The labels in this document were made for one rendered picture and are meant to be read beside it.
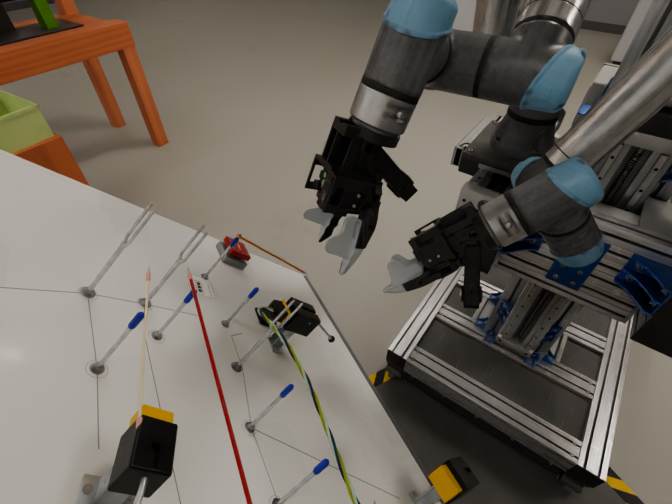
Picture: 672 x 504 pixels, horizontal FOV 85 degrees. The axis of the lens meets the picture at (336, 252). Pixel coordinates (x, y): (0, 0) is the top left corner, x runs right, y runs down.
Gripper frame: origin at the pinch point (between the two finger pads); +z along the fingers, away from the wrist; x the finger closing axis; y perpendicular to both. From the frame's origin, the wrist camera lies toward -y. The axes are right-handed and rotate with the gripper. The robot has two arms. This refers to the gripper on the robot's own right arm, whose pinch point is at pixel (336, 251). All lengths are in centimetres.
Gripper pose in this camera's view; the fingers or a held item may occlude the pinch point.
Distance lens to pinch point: 58.3
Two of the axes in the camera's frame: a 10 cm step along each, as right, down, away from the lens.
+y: -8.5, -0.4, -5.3
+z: -3.4, 8.0, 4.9
